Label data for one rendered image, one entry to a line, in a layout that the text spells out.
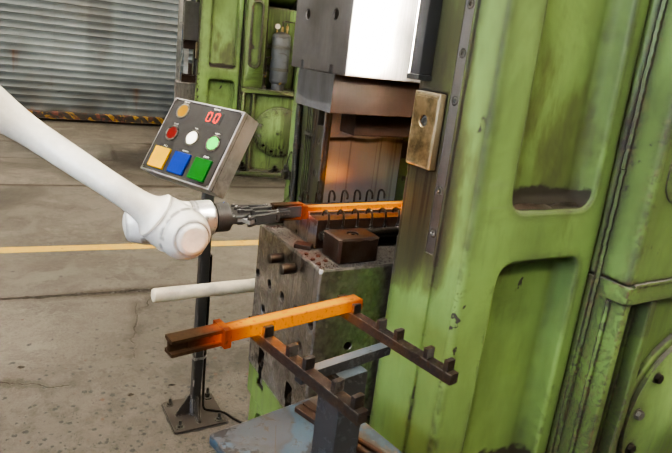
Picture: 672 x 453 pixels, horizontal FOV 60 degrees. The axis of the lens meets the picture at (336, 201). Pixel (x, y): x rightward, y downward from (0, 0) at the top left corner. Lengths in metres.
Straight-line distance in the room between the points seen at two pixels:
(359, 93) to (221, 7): 4.95
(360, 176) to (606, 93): 0.76
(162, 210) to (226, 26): 5.21
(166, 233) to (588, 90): 1.01
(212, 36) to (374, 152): 4.63
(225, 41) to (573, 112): 5.19
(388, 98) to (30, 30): 8.05
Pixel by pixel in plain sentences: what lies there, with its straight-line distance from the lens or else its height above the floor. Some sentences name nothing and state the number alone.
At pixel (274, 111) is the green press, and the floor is 0.73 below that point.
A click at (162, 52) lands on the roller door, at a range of 9.38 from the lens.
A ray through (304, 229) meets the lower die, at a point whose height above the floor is 0.95.
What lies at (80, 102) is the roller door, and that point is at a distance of 9.37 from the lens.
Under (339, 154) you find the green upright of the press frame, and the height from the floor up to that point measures 1.11.
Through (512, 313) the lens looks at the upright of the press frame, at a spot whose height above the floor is 0.84.
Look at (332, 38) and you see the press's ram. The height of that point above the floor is 1.45.
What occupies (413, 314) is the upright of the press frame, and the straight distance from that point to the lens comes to 1.42.
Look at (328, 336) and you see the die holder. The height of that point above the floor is 0.74.
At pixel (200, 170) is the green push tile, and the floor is 1.01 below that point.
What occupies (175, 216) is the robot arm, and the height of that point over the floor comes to 1.06.
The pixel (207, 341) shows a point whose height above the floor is 0.92.
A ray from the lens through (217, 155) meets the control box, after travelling 1.87.
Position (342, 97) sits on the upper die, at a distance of 1.46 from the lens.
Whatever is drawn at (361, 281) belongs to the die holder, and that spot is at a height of 0.88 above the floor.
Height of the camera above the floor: 1.42
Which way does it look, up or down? 14 degrees down
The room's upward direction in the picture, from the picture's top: 7 degrees clockwise
